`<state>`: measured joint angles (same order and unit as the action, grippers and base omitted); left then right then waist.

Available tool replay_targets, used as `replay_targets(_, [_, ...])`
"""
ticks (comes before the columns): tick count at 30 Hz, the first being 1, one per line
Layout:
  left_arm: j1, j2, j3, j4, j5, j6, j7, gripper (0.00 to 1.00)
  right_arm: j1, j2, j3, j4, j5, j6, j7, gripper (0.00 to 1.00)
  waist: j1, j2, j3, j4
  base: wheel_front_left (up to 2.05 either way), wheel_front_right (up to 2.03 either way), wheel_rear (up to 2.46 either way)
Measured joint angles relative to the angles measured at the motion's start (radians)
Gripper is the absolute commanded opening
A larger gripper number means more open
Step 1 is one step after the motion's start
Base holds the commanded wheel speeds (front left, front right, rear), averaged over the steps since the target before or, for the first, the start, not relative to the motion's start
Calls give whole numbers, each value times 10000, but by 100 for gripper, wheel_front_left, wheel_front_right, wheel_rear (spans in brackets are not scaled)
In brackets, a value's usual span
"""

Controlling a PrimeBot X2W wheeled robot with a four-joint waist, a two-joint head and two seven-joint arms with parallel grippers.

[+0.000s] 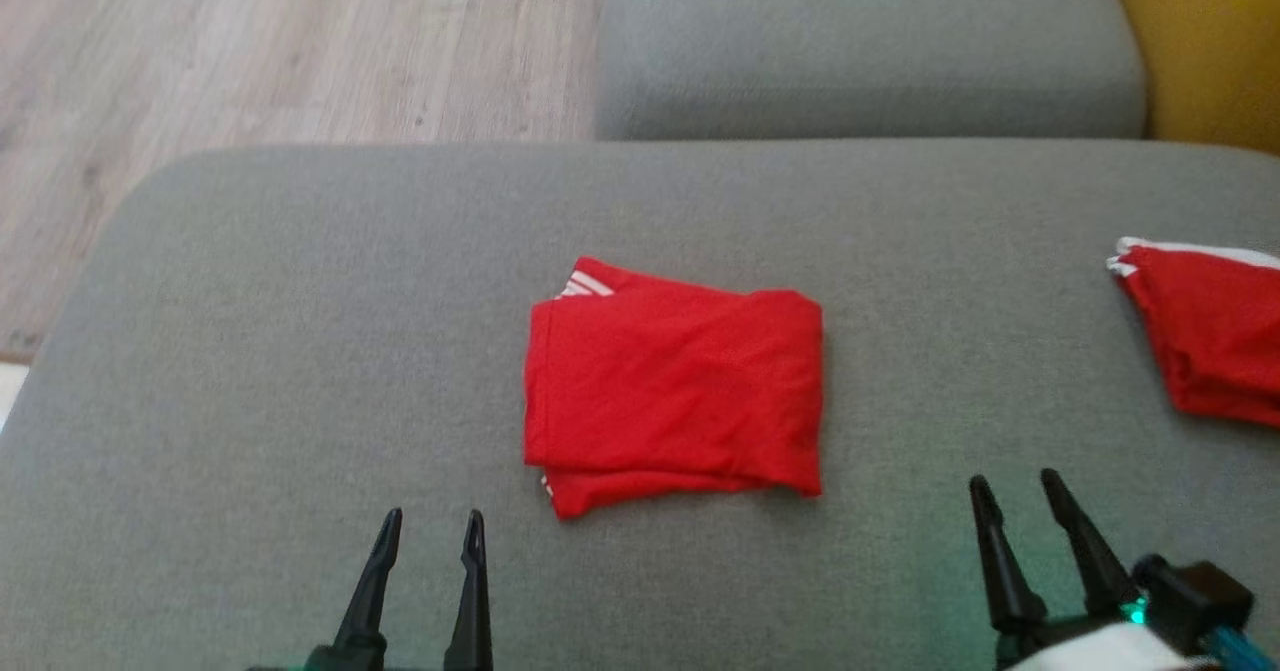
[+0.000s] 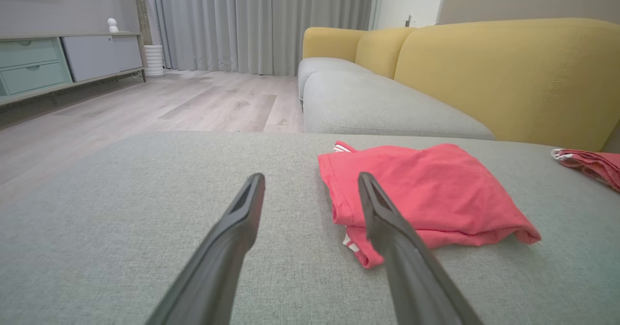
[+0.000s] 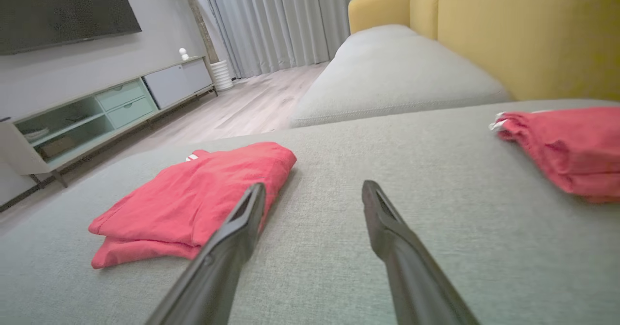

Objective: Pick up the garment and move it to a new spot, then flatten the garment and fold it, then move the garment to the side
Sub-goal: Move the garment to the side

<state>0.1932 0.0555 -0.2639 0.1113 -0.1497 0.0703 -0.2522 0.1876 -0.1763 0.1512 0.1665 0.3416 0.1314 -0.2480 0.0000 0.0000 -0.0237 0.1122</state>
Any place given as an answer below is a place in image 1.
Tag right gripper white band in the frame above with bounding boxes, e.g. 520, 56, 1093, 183
967, 468, 1221, 671

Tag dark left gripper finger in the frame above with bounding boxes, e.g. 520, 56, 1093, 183
445, 509, 495, 671
333, 508, 404, 671

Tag red shorts with white stripe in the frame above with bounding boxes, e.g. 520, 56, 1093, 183
1105, 236, 1280, 428

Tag red and white jersey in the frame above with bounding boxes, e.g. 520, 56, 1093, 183
522, 255, 825, 521

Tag large grey sofa seat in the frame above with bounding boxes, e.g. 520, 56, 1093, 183
0, 139, 1280, 671

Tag yellow sofa cushion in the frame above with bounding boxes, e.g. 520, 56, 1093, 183
1098, 0, 1280, 158

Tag small grey sofa section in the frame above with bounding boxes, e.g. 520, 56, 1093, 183
595, 0, 1148, 143

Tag right arm blue-plug cable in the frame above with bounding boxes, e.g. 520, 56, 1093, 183
1205, 626, 1280, 671

